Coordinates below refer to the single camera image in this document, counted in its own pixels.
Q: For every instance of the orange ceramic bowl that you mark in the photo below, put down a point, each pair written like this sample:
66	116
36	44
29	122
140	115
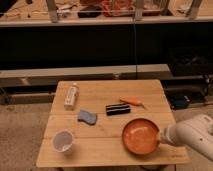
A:
140	136

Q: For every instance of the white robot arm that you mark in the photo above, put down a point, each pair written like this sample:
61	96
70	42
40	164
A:
196	132

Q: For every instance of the black striped block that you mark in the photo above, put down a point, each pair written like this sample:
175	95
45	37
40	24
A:
117	109

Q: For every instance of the white bottle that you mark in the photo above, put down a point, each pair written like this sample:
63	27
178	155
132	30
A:
71	97

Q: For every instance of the blue sponge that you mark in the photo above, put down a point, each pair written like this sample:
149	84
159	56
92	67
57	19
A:
87	117

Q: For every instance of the wooden folding table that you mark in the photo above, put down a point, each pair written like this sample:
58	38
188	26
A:
101	144

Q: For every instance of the clear plastic cup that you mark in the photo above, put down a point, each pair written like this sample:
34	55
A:
62	142

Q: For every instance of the wooden bench beam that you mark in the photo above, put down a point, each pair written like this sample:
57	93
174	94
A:
51	76

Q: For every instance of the red cloth on shelf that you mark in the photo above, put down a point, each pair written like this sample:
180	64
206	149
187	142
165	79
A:
115	8

